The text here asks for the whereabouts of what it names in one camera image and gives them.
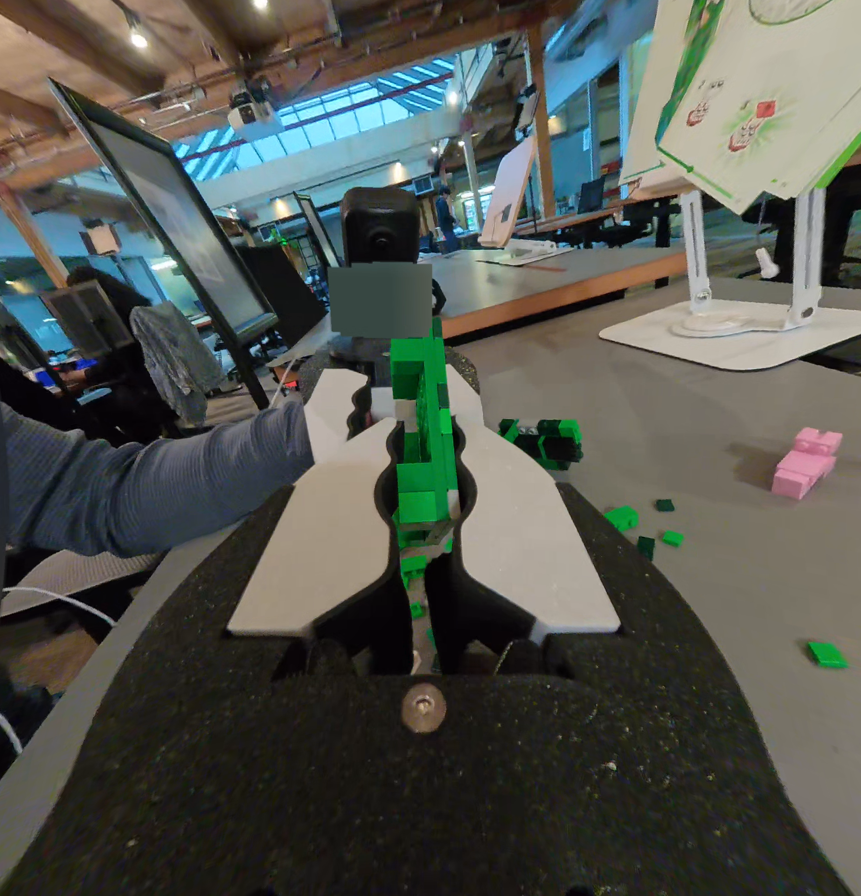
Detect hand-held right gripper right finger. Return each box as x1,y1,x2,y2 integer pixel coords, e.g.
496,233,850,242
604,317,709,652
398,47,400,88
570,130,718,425
425,422,622,666

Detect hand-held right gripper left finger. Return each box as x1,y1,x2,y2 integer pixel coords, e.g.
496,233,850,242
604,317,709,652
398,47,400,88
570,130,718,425
226,420,412,666

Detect loose small green bricks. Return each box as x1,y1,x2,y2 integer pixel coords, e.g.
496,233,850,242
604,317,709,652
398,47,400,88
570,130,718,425
399,498,850,671

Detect grey jacket on chair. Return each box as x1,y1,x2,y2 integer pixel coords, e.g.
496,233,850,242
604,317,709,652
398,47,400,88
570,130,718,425
128,302,226,429

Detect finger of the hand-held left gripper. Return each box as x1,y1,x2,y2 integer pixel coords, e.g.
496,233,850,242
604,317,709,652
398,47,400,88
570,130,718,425
303,369,370,466
441,364,485,429

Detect beige booklet stand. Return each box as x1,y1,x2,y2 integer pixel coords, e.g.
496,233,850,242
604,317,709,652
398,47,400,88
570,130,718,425
478,135,559,266

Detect grey desk with wooden edge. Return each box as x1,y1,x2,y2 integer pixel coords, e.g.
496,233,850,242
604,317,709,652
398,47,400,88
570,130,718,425
430,245,690,342

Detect white cable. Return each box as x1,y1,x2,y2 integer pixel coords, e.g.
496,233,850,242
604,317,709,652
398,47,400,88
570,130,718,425
0,584,118,756

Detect large black monitor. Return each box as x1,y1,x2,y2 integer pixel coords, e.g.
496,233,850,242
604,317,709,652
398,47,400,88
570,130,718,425
48,77,279,410

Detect dark green brick build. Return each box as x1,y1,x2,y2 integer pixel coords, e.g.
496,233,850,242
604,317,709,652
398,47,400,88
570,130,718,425
498,418,584,470

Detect open instruction booklet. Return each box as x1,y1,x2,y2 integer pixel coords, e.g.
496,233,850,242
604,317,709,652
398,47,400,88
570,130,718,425
618,0,861,216

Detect person's left forearm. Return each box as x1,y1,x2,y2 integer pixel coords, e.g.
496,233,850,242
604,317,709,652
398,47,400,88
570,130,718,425
4,401,317,559

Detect pink toy pig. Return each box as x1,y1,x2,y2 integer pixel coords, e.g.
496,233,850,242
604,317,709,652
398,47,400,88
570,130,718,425
772,427,843,501

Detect green mosaic brick cube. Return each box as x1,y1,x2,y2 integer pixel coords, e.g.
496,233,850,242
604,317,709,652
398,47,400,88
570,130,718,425
389,318,468,561

